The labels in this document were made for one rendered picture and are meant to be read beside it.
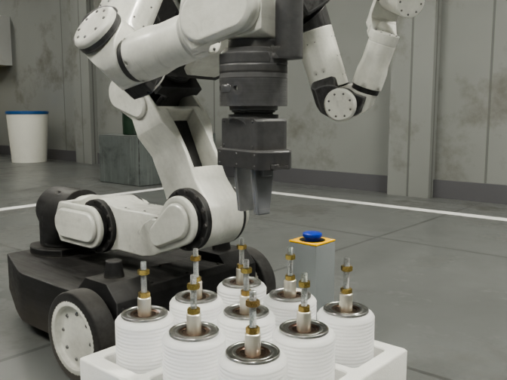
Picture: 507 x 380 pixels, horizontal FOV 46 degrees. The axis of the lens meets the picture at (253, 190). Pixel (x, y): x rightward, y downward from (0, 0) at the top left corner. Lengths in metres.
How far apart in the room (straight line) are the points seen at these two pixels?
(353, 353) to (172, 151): 0.63
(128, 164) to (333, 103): 3.41
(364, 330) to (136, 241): 0.71
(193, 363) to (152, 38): 0.46
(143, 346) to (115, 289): 0.37
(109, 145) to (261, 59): 4.16
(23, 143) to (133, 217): 5.54
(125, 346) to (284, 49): 0.53
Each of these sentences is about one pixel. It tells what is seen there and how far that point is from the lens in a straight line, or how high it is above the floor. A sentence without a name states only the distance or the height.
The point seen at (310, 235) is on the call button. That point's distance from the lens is 1.22.
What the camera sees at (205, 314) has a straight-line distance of 1.04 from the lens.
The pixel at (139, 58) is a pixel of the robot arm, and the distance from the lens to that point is 0.85.
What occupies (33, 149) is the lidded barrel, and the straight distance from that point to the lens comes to 7.01.
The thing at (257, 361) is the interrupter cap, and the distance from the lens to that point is 0.81.
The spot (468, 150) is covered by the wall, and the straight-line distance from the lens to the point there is 4.06.
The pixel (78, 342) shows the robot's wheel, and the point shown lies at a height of 0.09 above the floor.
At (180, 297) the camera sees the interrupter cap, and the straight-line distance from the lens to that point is 1.07.
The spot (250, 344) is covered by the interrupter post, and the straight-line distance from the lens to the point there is 0.83.
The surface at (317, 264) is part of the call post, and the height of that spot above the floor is 0.27.
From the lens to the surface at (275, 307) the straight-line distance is 1.05.
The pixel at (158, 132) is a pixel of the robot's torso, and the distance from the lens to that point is 1.37.
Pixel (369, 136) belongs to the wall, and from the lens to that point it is 4.36.
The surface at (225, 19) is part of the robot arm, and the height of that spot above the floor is 0.69.
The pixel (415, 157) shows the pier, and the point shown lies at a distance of 4.10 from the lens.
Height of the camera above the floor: 0.58
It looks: 8 degrees down
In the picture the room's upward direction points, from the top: straight up
